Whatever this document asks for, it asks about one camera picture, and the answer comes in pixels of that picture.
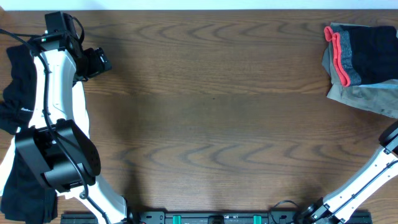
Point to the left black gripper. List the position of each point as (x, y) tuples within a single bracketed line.
[(96, 66)]

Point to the black leggings grey red waistband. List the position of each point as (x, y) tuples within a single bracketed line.
[(363, 55)]

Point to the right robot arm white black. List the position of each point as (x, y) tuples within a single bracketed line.
[(338, 206)]

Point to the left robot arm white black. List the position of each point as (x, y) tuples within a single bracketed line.
[(56, 145)]

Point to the black garment with white logo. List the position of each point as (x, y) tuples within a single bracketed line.
[(22, 197)]

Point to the folded khaki trousers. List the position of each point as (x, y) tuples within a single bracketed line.
[(378, 98)]

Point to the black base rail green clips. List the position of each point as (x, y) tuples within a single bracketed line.
[(283, 217)]

